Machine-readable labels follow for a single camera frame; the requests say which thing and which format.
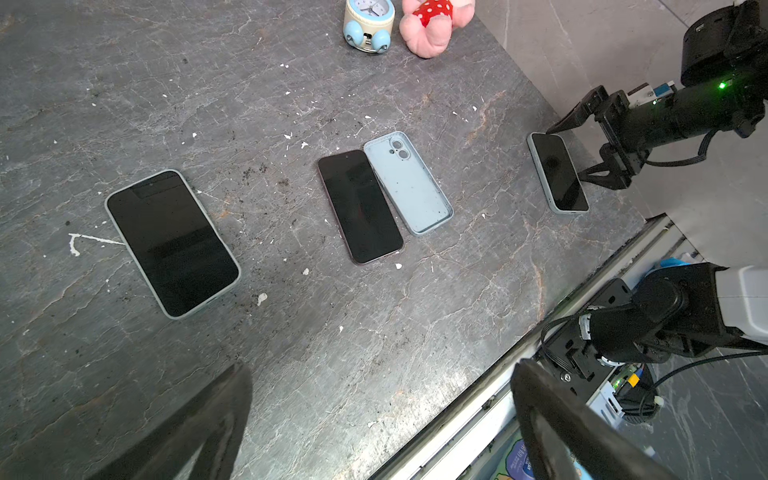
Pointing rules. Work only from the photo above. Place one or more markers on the pink plush pig toy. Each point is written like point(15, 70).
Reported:
point(427, 26)

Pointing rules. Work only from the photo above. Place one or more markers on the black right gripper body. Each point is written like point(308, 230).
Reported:
point(632, 132)

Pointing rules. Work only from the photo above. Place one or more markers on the cased phone on left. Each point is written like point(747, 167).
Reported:
point(173, 242)

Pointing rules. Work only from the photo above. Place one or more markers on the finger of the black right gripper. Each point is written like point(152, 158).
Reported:
point(582, 111)
point(611, 173)

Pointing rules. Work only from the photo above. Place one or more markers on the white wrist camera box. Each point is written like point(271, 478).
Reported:
point(644, 93)

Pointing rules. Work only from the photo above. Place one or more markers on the cased phone on right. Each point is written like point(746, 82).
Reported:
point(560, 182)

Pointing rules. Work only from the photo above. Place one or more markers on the blue cream alarm clock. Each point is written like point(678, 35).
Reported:
point(367, 25)

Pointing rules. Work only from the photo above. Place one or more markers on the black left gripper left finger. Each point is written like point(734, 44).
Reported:
point(209, 427)

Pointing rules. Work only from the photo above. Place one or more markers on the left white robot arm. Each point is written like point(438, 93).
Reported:
point(589, 366)

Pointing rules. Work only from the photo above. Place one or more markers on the cased phone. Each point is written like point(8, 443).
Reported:
point(560, 182)
point(173, 242)

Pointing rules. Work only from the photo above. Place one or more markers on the blue tissue pack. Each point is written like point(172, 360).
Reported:
point(515, 463)

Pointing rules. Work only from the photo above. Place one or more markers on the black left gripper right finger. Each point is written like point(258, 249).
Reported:
point(557, 430)

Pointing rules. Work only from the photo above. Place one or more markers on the light blue phone case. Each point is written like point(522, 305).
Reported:
point(408, 182)

